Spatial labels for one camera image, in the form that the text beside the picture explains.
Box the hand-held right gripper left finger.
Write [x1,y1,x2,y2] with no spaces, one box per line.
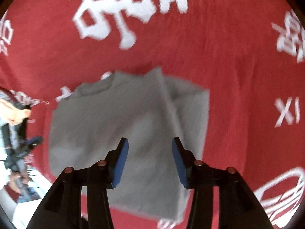
[26,137,129,229]

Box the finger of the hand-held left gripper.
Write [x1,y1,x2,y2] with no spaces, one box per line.
[24,136,44,148]

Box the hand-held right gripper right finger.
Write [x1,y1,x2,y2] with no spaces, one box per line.
[172,137,274,229]

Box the grey sweater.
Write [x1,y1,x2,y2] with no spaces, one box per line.
[48,67,210,222]

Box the person's left hand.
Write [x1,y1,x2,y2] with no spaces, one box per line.
[9,172,22,192]

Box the orange cloth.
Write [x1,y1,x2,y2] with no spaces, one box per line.
[0,100,32,126]

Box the grey cloth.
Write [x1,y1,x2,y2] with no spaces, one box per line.
[0,89,15,105]

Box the red printed blanket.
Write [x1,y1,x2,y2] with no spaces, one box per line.
[0,0,305,229]

